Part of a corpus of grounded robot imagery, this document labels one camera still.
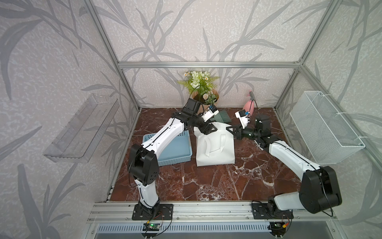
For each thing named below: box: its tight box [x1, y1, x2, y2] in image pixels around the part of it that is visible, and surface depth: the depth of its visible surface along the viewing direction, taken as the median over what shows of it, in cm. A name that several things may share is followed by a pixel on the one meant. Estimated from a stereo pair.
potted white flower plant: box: [177, 70, 220, 114], surface depth 96 cm
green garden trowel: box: [209, 109, 232, 123], surface depth 115 cm
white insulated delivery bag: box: [193, 121, 236, 167], surface depth 82 cm
